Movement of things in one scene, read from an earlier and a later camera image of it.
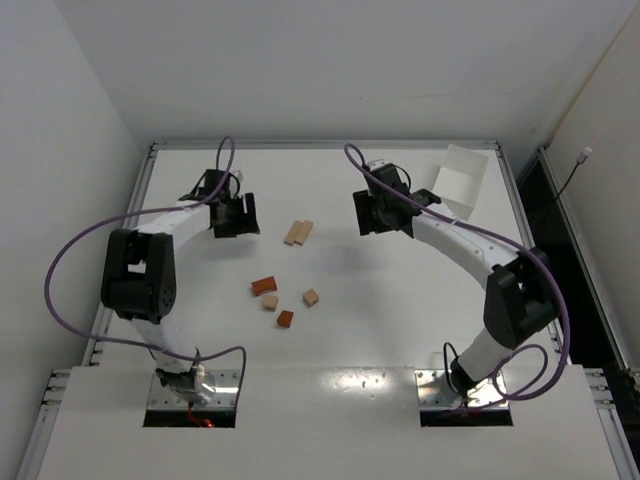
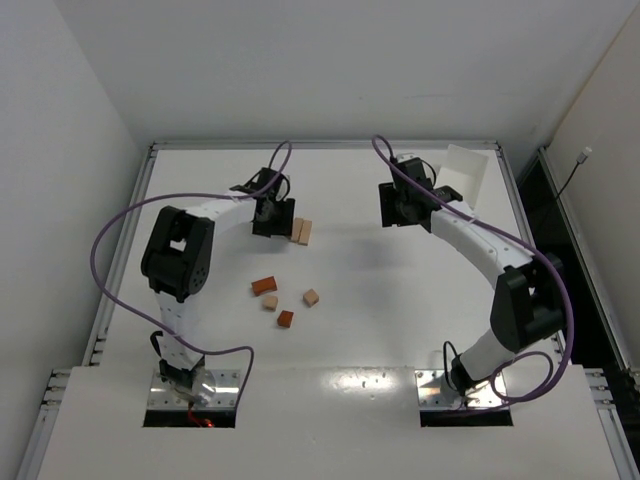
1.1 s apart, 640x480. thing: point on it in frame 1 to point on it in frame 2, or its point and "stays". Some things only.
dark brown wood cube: x=285 y=318 stays
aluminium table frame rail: x=432 y=144 stays
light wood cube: x=269 y=303 stays
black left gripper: x=239 y=216 to x=275 y=225
